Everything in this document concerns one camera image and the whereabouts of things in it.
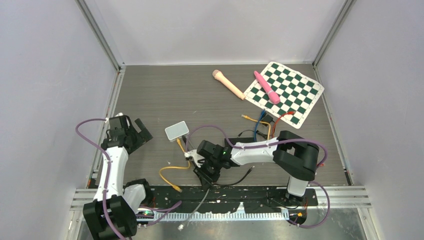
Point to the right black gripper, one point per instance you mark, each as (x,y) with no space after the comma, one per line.
(206,179)

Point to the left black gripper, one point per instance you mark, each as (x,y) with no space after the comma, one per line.
(142,135)

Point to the white small router box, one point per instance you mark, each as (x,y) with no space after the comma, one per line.
(176,131)

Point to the black network switch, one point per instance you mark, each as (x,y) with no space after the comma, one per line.
(238,141)

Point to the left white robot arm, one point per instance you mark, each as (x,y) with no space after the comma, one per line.
(111,215)

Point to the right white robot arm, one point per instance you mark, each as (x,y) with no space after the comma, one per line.
(292,153)

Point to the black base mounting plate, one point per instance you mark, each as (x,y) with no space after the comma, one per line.
(221,200)

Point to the beige toy microphone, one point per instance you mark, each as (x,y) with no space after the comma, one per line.
(218,75)

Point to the pink toy microphone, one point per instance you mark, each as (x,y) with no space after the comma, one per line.
(274,98)

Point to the green white checkerboard mat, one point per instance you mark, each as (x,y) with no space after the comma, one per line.
(297,92)

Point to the aluminium front rail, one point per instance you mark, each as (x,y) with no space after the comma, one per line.
(333,197)

